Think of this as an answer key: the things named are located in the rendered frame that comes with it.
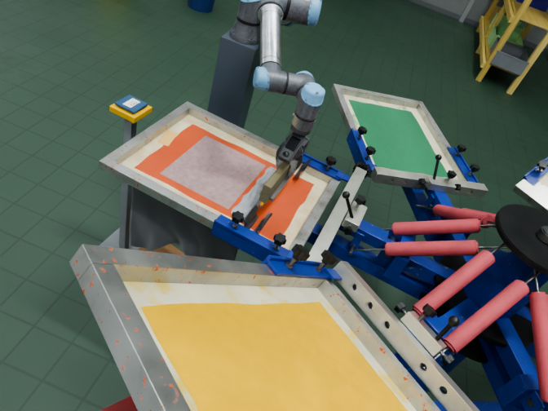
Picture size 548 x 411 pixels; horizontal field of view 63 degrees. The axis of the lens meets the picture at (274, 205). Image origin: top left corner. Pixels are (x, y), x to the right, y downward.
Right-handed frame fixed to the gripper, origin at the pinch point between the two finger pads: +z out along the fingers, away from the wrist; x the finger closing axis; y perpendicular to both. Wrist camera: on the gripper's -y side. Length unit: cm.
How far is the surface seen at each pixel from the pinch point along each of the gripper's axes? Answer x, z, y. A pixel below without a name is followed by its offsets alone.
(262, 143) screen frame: 18.4, 10.4, 25.3
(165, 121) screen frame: 57, 10, 8
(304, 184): -6.8, 13.6, 17.0
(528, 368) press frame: -99, 7, -24
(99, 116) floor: 170, 110, 103
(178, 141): 47.6, 13.6, 4.6
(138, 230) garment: 46, 45, -21
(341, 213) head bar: -25.9, 4.9, 0.2
